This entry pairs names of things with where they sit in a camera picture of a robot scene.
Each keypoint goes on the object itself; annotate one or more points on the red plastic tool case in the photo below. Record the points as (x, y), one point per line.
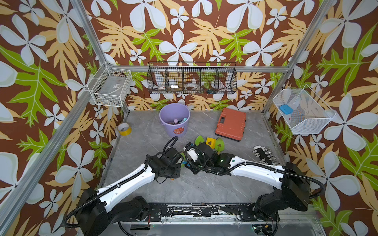
(231, 124)

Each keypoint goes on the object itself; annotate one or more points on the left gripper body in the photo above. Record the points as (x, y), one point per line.
(173, 171)

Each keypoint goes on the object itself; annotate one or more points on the white wire basket right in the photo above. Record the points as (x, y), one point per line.
(311, 113)

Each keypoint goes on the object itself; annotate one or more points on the black wire basket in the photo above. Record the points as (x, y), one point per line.
(192, 77)

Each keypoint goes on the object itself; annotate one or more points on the green trowel yellow handle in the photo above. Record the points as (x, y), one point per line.
(219, 145)

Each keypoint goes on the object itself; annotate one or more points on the yellow tape roll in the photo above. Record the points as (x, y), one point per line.
(124, 129)

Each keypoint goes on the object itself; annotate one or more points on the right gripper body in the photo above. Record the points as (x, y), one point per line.
(200, 164)

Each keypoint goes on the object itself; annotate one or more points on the blue item in basket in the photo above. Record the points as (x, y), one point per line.
(285, 109)

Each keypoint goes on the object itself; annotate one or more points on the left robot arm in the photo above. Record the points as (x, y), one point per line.
(105, 206)

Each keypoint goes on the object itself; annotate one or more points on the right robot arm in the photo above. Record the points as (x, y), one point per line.
(292, 189)

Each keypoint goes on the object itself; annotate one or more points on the green trowel wooden handle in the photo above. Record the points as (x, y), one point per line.
(199, 140)
(183, 162)

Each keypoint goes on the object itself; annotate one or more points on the purple plastic bucket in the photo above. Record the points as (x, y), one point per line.
(171, 112)

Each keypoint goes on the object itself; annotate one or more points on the white wire basket left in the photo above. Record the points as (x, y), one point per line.
(109, 86)

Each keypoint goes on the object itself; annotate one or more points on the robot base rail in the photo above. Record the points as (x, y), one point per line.
(241, 212)

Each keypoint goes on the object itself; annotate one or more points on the white wire basket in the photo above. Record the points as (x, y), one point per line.
(109, 86)
(311, 113)

